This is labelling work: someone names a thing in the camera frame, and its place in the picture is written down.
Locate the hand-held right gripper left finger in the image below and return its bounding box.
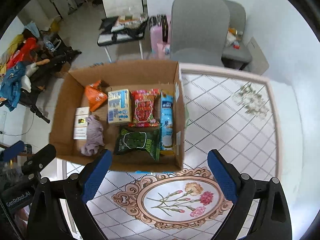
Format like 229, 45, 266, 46
27, 149, 113, 240

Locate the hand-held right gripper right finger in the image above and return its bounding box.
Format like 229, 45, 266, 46
207, 149, 293, 240

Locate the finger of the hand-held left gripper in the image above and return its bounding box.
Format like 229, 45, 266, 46
1, 141, 27, 164
21, 144, 57, 180

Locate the purple cloth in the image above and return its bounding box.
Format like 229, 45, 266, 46
80, 115, 105, 157

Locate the white paper packet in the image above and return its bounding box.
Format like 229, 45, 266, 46
73, 107, 90, 140

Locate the green snack packet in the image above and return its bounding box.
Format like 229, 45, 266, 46
114, 126, 162, 162

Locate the yellow blue tissue pack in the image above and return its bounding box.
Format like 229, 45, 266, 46
107, 89, 132, 127

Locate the orange snack packet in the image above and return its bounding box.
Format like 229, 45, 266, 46
84, 80, 108, 112

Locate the light blue long packet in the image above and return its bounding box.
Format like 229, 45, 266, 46
160, 90, 174, 151

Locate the red snack packet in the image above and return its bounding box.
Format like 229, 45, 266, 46
128, 89, 161, 127

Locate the cardboard box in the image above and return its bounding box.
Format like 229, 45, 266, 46
49, 60, 187, 172

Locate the blue garment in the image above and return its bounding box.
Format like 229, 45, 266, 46
0, 62, 27, 112

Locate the white cloth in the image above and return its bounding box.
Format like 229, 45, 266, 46
21, 62, 38, 93

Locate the red plastic bag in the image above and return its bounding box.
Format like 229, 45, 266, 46
6, 37, 38, 69

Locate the black exercise rack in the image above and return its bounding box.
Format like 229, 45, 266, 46
19, 39, 82, 124

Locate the light blue cloth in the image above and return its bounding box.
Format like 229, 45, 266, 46
24, 22, 40, 38

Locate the white plastic bag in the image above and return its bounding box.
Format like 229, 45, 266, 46
226, 32, 237, 47

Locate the pink paper bag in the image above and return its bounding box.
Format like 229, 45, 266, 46
156, 42, 172, 60

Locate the pink suitcase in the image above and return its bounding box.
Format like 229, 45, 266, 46
149, 14, 172, 55

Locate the black flat bag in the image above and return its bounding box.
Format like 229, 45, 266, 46
100, 16, 119, 34

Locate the grey upholstered chair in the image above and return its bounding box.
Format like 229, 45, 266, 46
221, 0, 252, 69
170, 0, 231, 67

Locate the pile of papers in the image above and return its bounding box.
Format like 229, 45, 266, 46
117, 12, 148, 27

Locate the black strap bag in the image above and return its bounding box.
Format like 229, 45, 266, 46
122, 21, 148, 38

